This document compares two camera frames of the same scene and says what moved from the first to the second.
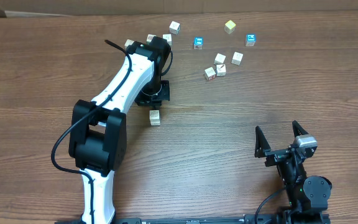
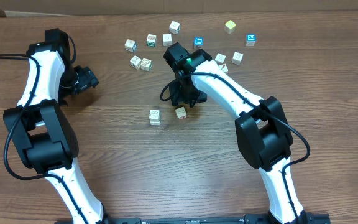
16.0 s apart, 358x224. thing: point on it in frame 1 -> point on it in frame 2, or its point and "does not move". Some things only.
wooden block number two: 155,122 does not move
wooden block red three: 154,114 does not move
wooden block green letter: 150,37 does not move
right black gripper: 279,154 -> 184,97
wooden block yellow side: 220,59 does not move
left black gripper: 153,101 -> 86,79
